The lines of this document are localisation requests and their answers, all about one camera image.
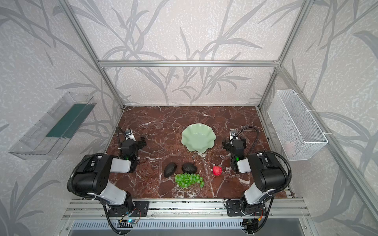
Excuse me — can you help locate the red fake fruit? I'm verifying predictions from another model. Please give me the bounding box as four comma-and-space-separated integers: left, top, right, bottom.
212, 166, 222, 176

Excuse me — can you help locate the dark avocado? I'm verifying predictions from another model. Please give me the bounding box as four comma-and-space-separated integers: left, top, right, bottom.
182, 163, 198, 174
163, 162, 177, 178

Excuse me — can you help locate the green grape bunch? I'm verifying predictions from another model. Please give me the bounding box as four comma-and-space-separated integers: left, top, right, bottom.
174, 173, 205, 188

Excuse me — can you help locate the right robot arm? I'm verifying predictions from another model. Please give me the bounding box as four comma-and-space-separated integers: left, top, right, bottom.
222, 139, 292, 216

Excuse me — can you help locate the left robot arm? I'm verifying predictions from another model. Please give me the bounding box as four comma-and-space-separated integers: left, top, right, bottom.
67, 137, 147, 215

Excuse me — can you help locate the green scalloped fruit bowl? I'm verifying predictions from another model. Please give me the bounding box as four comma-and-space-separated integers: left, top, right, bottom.
181, 124, 216, 153

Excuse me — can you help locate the pink item in basket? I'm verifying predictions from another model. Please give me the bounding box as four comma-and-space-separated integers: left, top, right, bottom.
284, 141, 296, 157

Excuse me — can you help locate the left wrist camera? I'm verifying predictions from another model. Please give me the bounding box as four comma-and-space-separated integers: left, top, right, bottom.
124, 129, 136, 141

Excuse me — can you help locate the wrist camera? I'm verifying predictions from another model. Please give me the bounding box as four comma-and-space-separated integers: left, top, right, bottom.
124, 129, 136, 141
229, 129, 239, 141

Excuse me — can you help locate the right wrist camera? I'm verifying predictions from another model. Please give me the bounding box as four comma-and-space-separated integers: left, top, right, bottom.
229, 129, 239, 141

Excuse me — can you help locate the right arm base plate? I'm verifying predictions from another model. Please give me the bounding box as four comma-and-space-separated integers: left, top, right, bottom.
223, 199, 267, 218

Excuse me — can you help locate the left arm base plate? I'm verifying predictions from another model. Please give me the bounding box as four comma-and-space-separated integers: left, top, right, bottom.
107, 201, 150, 217

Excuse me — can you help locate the white wire mesh basket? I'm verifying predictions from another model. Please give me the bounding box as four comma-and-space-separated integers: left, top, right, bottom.
268, 89, 328, 161

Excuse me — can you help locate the aluminium front rail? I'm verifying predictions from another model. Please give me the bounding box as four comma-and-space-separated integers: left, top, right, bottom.
62, 198, 311, 220

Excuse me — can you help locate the clear plastic wall bin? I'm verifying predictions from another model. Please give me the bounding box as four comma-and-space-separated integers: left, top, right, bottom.
8, 92, 96, 160

